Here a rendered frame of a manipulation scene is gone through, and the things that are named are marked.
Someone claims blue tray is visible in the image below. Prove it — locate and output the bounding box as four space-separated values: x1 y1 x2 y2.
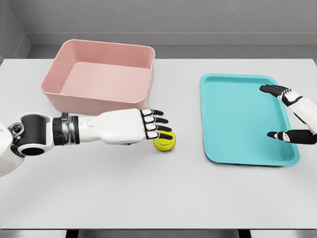
200 73 301 167

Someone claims pink basket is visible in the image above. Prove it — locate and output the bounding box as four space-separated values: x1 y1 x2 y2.
40 39 156 117

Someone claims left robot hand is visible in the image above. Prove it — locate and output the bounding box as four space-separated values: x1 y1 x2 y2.
99 108 173 145

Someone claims yellow tennis ball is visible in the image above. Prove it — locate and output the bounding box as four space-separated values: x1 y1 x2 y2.
153 130 177 152

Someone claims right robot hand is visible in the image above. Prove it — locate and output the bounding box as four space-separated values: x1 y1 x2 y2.
259 84 317 145

